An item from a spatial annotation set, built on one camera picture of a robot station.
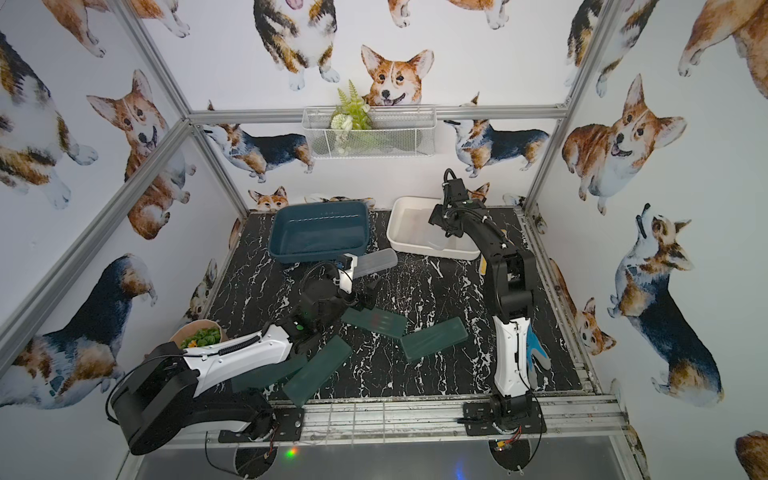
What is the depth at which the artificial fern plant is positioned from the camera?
821mm

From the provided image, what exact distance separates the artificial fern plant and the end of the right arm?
300mm

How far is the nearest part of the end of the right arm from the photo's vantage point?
2.38ft
